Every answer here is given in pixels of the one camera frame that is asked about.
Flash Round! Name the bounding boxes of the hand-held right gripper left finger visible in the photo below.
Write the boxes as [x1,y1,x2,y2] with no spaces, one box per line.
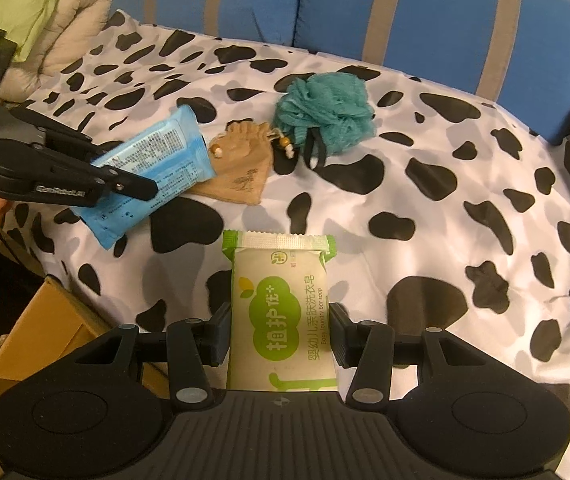
[72,304,232,406]

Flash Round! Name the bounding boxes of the cow print blanket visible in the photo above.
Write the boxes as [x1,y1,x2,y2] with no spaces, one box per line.
[0,9,570,461]

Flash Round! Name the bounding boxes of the green soap bar packet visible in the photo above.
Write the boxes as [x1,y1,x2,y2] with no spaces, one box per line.
[221,229,340,392]

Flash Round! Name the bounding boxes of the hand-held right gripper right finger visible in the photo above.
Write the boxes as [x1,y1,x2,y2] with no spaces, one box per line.
[328,302,493,406]

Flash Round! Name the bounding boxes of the teal mesh bath pouf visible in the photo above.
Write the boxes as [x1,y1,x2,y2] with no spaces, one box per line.
[271,71,377,156]

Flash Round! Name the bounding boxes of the black strap loop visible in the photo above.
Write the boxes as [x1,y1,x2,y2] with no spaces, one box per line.
[304,129,327,168]

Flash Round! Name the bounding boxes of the person's dark trousers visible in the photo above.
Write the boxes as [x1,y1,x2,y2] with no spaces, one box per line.
[0,247,48,341]

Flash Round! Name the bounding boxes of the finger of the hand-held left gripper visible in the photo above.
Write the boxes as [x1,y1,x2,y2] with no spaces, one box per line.
[0,139,159,209]
[9,106,116,165]

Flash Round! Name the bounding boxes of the blue tissue packet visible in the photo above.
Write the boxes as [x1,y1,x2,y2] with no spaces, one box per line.
[81,105,217,249]

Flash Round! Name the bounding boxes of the beige quilted jacket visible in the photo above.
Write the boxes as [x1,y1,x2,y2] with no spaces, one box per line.
[0,0,118,103]

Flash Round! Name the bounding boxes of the brown cardboard box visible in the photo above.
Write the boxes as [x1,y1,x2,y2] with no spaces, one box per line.
[0,276,168,402]

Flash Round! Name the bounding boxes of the tan drawstring pouch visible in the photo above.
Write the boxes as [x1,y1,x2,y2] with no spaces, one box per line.
[185,120,297,207]

